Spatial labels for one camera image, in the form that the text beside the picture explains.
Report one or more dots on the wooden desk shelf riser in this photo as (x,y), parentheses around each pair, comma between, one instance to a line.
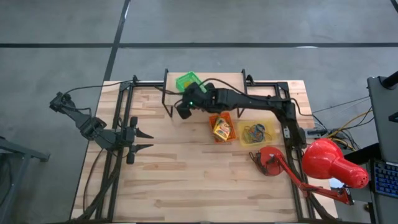
(224,84)

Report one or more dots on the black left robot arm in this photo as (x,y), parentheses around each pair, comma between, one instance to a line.
(90,127)

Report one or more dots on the green plastic basket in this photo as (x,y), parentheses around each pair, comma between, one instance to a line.
(192,76)

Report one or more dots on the yellow plastic basket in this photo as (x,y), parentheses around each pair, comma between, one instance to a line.
(270,124)

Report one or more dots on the large yellow crayon box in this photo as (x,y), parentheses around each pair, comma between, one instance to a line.
(222,129)

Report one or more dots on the grey metal furniture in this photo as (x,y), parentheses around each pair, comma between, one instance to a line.
(18,151)

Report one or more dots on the silver metal bracket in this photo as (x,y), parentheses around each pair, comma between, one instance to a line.
(286,132)

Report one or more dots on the black metal rig frame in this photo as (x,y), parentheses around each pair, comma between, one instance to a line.
(149,84)

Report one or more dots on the grey cart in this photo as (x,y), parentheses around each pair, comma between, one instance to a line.
(385,105)

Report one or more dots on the red desk lamp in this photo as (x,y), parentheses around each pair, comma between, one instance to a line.
(323,158)

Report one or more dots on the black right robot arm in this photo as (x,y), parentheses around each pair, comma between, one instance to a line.
(255,101)

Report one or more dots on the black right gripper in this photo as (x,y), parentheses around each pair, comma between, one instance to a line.
(199,99)

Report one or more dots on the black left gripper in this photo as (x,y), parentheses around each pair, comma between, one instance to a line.
(130,140)

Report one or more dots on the orange plastic basket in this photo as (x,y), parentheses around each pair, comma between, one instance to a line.
(227,141)

